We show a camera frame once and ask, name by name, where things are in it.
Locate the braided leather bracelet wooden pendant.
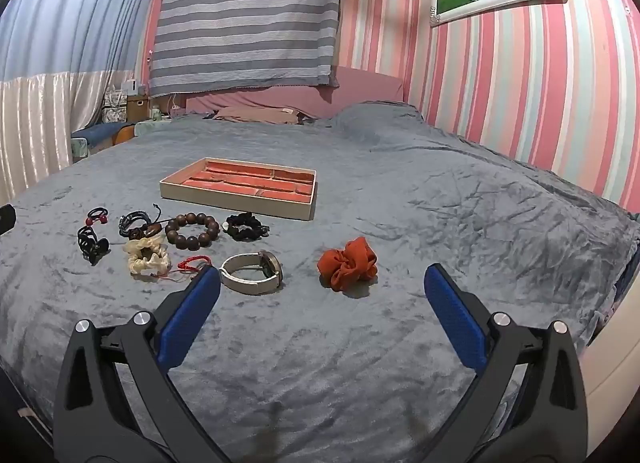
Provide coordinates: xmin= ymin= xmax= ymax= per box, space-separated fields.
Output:
xmin=118 ymin=203 xmax=164 ymax=242

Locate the patterned storage box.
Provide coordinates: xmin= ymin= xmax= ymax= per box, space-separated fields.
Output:
xmin=102 ymin=90 xmax=129 ymax=124

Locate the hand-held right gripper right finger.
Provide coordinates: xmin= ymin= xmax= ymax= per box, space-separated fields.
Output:
xmin=415 ymin=263 xmax=588 ymax=463

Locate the pink pillow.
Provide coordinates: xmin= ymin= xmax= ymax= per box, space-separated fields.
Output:
xmin=214 ymin=105 xmax=302 ymax=125

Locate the orange scrunchie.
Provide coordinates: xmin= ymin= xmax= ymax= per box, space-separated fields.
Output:
xmin=317 ymin=236 xmax=379 ymax=293

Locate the pink white bracelet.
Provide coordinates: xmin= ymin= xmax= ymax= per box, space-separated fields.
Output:
xmin=219 ymin=249 xmax=285 ymax=294

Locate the white bed frame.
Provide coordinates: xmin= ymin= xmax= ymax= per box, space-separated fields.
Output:
xmin=580 ymin=288 xmax=640 ymax=424

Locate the black scrunchie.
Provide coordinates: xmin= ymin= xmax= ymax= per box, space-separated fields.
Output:
xmin=76 ymin=226 xmax=111 ymax=267
xmin=222 ymin=212 xmax=271 ymax=243

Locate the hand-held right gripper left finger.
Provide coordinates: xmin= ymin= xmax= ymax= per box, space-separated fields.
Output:
xmin=52 ymin=264 xmax=231 ymax=463

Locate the grey plush blanket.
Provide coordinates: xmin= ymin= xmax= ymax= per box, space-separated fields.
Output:
xmin=0 ymin=102 xmax=640 ymax=463

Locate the pale green mat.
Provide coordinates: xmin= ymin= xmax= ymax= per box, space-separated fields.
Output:
xmin=134 ymin=118 xmax=172 ymax=138

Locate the brown wooden bead bracelet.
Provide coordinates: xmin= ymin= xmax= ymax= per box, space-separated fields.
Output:
xmin=164 ymin=212 xmax=221 ymax=252

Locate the blue and white curtain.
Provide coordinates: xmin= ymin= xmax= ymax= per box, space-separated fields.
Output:
xmin=0 ymin=0 xmax=168 ymax=205

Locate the beige jewelry tray red lining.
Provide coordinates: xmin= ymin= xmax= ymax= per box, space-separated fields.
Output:
xmin=159 ymin=157 xmax=318 ymax=221

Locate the cream scrunchie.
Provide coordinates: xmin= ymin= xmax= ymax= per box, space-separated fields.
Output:
xmin=123 ymin=236 xmax=171 ymax=282

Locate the blue folded cloth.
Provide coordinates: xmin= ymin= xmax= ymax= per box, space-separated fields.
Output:
xmin=71 ymin=122 xmax=127 ymax=150

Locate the red string bracelet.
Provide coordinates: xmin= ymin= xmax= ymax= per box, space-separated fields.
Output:
xmin=164 ymin=255 xmax=214 ymax=285

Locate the grey striped pillow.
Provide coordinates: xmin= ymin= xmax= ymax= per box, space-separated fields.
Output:
xmin=148 ymin=0 xmax=354 ymax=98

